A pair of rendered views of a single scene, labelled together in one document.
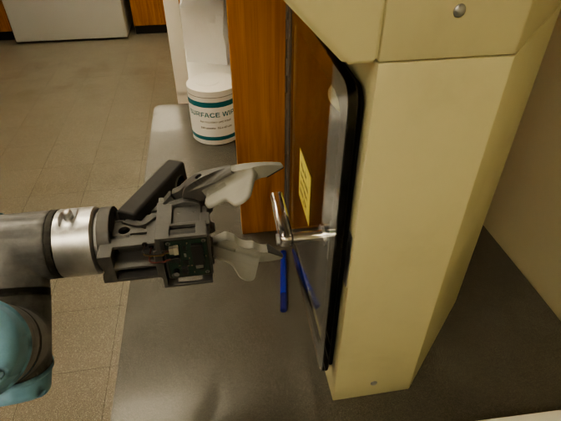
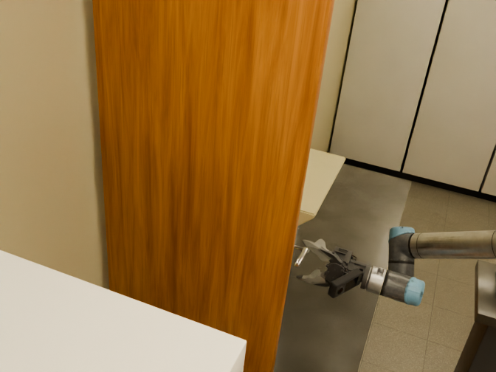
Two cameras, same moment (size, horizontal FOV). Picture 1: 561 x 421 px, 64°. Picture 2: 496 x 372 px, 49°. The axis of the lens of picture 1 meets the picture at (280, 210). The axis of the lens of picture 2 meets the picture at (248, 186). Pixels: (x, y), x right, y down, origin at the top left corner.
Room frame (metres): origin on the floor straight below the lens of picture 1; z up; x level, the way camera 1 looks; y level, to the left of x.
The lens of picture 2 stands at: (1.62, 0.44, 2.20)
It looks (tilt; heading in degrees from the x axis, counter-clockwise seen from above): 31 degrees down; 208
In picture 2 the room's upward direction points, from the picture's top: 6 degrees clockwise
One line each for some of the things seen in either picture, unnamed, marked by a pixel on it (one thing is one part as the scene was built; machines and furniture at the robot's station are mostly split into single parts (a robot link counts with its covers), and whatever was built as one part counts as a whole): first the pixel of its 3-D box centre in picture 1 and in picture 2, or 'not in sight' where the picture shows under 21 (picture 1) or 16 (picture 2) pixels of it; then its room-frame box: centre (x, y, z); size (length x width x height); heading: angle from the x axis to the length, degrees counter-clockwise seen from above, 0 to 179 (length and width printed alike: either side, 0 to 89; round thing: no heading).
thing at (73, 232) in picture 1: (85, 239); (375, 278); (0.37, 0.21, 1.20); 0.08 x 0.05 x 0.08; 9
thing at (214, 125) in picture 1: (214, 108); not in sight; (1.10, 0.17, 1.02); 0.13 x 0.13 x 0.15
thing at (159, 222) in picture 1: (160, 237); (348, 269); (0.38, 0.13, 1.20); 0.12 x 0.09 x 0.08; 99
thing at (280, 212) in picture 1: (295, 217); (296, 255); (0.41, -0.02, 1.20); 0.10 x 0.05 x 0.03; 8
